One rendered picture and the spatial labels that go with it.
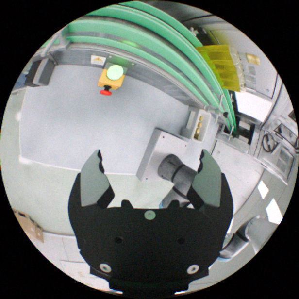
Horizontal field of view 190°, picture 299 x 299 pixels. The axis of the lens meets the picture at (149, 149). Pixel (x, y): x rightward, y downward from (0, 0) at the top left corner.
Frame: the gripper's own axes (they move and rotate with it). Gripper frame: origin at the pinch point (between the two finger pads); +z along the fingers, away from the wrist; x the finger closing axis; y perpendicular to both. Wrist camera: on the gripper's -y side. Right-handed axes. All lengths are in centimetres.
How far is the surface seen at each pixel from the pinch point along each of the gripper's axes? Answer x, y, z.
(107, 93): -12.6, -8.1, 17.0
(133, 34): -2.9, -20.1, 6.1
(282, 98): 68, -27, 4
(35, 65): -32.0, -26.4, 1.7
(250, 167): 356, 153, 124
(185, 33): 11.2, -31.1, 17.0
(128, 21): -4.6, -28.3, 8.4
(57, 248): -256, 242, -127
